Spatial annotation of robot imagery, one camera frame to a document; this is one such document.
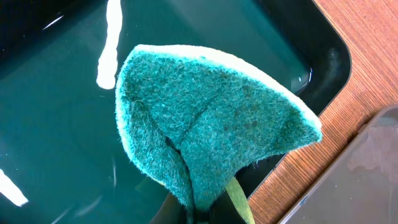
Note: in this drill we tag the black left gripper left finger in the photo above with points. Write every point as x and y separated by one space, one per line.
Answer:
171 212

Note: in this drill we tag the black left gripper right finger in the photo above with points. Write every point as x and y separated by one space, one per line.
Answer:
230 208

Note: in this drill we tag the green yellow scrub sponge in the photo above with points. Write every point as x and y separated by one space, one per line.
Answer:
191 117

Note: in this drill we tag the dark brown serving tray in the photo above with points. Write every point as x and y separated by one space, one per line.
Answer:
360 187

